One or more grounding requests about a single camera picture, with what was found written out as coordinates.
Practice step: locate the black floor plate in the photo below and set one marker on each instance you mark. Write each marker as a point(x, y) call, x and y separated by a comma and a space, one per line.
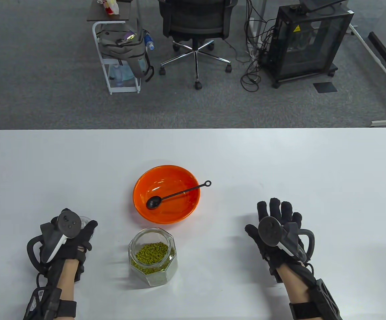
point(325, 87)

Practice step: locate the person's right forearm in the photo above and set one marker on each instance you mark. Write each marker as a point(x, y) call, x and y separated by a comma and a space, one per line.
point(294, 286)

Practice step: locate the red and yellow snack bag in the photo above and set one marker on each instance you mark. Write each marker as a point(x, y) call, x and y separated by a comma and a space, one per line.
point(112, 7)

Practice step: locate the grey backpack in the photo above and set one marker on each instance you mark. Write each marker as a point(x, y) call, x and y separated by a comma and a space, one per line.
point(122, 53)

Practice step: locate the orange plastic bowl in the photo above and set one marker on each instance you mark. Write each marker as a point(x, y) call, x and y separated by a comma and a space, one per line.
point(166, 213)

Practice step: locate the black measuring scoop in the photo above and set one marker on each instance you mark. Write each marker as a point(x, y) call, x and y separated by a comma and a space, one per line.
point(152, 202)

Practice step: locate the white cart with dark top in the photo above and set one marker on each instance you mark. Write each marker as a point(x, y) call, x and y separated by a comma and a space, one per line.
point(96, 15)

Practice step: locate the white post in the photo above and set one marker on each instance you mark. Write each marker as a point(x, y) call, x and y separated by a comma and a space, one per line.
point(259, 13)

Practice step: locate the blue water bottle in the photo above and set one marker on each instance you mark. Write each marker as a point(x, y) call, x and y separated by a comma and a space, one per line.
point(148, 41)

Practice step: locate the large green mung beans heap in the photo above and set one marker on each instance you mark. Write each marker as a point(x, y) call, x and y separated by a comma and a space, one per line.
point(151, 251)

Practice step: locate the black glass-walled cabinet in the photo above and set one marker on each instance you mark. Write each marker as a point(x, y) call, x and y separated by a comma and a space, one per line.
point(299, 50)

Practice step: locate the dark grey hand controller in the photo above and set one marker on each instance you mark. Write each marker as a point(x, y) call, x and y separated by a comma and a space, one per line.
point(269, 231)
point(67, 225)

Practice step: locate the clear glass jar lid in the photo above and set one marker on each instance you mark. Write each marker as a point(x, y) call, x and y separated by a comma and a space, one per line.
point(85, 220)

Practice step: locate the dark grey left hand controller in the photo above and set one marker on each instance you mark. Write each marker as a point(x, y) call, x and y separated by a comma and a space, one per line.
point(67, 225)

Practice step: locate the clear glass jar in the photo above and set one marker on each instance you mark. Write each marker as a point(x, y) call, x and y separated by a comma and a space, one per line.
point(172, 266)

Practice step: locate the person's left forearm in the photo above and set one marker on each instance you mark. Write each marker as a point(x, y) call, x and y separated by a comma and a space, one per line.
point(67, 283)

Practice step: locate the pale blue plastic bag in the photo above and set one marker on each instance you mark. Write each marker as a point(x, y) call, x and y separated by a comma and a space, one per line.
point(122, 75)

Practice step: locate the person's right hand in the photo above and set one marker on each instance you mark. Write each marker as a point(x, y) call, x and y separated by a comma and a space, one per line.
point(279, 210)

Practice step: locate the shiny colourful packet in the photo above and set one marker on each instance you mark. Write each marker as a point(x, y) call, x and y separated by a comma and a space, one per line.
point(127, 37)

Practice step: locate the black office chair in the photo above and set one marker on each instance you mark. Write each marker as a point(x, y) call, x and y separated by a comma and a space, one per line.
point(196, 16)

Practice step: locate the dark grey right hand controller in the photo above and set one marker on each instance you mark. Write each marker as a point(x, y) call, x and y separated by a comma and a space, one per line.
point(269, 231)

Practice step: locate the person's left hand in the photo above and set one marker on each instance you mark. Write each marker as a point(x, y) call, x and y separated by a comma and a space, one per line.
point(84, 240)

